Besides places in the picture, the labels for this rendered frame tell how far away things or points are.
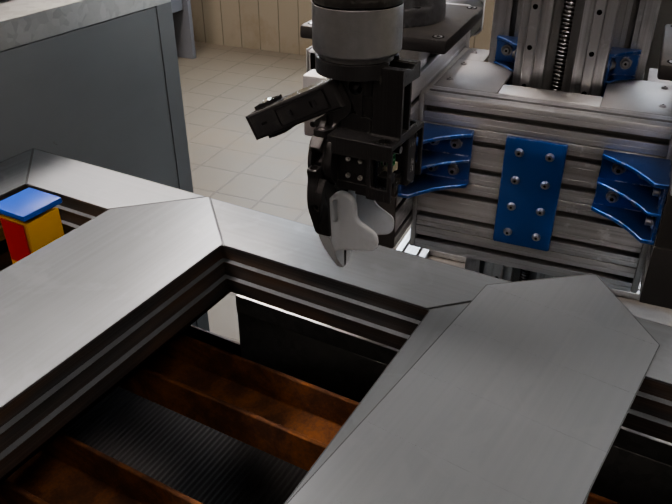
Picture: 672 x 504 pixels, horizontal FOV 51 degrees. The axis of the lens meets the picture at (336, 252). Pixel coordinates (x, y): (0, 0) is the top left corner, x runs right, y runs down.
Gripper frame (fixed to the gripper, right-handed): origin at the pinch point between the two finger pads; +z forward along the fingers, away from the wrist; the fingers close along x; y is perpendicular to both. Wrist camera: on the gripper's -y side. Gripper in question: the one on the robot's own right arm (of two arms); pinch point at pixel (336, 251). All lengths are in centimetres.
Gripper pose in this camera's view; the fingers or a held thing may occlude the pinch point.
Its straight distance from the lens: 70.8
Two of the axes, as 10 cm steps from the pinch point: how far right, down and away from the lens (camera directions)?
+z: 0.0, 8.6, 5.1
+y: 8.8, 2.4, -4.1
